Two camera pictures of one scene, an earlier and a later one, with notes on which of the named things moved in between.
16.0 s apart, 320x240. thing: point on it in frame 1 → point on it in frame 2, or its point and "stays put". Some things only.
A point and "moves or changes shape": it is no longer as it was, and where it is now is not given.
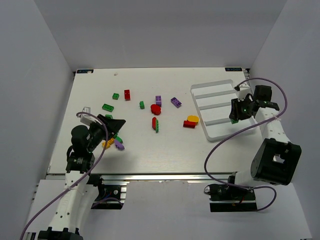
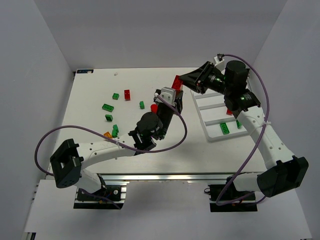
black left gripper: [104, 125] → [178, 100]
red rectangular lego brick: [127, 95] stays put
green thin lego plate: [157, 126] moves or changes shape
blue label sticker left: [85, 71] stays put
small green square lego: [115, 96] stays put
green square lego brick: [233, 121] → [239, 124]
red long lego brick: [189, 124] → [177, 84]
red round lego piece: [155, 109] stays put
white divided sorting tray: [213, 101] stays put
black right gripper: [240, 114] → [202, 78]
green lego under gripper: [108, 116] stays put
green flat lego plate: [108, 107] stays put
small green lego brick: [142, 105] stays put
